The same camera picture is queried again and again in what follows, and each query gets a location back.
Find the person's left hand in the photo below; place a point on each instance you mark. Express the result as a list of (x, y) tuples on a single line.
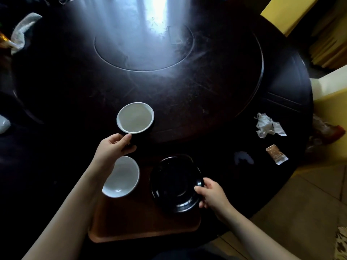
[(108, 151)]

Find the person's right hand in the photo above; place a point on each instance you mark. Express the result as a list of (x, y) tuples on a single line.
[(217, 199)]

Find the person's right thumb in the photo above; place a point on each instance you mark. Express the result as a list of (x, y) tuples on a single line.
[(202, 204)]

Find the person's left thumb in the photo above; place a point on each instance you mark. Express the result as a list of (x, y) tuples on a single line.
[(129, 150)]

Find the black cup with white inside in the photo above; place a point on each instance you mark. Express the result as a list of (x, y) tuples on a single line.
[(134, 117)]

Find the black glossy plate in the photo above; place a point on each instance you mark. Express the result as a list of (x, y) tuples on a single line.
[(173, 184)]

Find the person's right forearm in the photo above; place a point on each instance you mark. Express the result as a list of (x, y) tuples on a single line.
[(257, 238)]

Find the person's left forearm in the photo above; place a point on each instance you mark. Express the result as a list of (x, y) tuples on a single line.
[(67, 213)]

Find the white ceramic bowl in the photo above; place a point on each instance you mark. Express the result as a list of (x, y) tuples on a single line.
[(122, 177)]

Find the brown wooden tray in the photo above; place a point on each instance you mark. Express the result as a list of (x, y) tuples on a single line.
[(141, 220)]

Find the dark round turntable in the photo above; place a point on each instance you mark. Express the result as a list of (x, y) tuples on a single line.
[(189, 86)]

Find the small brown paper packet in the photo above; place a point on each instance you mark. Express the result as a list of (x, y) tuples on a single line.
[(276, 154)]

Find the crumpled white tissue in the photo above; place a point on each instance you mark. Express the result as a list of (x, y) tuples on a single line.
[(265, 126)]

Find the clear rectangular card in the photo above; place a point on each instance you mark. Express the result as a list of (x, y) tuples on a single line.
[(175, 35)]

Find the white rounded object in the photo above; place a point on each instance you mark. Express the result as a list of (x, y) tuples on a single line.
[(3, 124)]

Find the clear plastic bag with red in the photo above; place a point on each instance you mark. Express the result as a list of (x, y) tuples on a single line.
[(324, 129)]

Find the patterned rug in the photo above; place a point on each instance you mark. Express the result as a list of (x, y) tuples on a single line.
[(341, 243)]

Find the white cloth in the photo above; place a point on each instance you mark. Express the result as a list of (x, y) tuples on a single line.
[(20, 33)]

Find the yellow covered chair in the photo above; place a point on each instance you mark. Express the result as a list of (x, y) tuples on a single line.
[(287, 12), (330, 100)]

